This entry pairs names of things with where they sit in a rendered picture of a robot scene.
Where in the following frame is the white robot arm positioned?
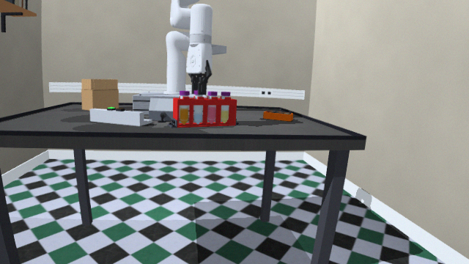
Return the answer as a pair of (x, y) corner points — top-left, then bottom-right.
(163, 0), (226, 95)

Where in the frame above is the orange digital multimeter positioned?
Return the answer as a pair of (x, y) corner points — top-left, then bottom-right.
(263, 111), (293, 122)

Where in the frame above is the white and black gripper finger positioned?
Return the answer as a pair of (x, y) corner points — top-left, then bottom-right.
(198, 60), (212, 95)
(188, 73), (199, 94)

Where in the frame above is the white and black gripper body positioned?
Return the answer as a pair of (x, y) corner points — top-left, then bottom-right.
(186, 43), (213, 73)

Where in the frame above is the brown cardboard box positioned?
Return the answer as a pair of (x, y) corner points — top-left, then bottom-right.
(81, 79), (119, 111)

